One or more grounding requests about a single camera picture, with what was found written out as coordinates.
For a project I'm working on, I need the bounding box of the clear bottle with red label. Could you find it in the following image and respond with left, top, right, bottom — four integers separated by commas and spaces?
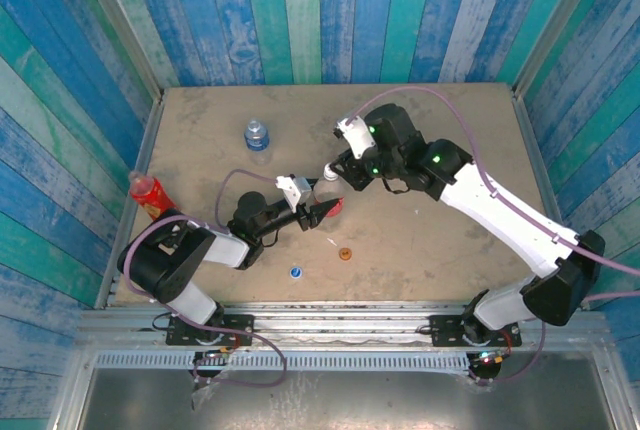
312, 163, 347, 219

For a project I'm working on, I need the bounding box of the small clear bottle blue label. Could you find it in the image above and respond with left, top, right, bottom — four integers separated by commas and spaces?
243, 118, 274, 166

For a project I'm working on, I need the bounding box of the red tea bottle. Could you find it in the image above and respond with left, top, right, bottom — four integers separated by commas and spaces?
128, 169, 180, 225

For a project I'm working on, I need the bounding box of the small controller board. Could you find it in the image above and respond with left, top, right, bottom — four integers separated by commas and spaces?
193, 347, 236, 367
467, 348, 506, 367

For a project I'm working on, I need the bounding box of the steel sheet tray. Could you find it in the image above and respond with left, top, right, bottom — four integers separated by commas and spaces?
47, 349, 634, 430

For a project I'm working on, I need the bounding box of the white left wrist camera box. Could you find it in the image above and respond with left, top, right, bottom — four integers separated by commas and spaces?
275, 173, 315, 207

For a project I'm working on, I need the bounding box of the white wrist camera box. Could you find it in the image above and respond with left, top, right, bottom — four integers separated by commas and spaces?
334, 115, 377, 161
275, 173, 315, 207

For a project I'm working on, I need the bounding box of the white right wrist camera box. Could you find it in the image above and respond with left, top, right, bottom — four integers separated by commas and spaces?
334, 115, 377, 161

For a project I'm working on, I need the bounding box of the aluminium mounting rail frame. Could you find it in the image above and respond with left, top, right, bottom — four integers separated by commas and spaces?
74, 302, 609, 351

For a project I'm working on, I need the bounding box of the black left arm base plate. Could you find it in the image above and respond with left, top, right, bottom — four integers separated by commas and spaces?
164, 313, 255, 347

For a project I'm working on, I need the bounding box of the aluminium table edge rail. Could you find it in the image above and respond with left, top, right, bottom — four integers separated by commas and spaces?
94, 97, 166, 309
512, 84, 591, 309

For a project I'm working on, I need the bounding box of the grey slotted cable duct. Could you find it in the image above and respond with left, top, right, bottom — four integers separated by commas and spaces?
94, 352, 471, 371

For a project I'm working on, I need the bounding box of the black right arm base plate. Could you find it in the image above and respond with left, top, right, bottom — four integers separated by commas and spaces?
429, 313, 522, 349

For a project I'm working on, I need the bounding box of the metal corner post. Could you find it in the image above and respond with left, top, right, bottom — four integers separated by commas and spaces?
69, 0, 164, 101
514, 0, 601, 94

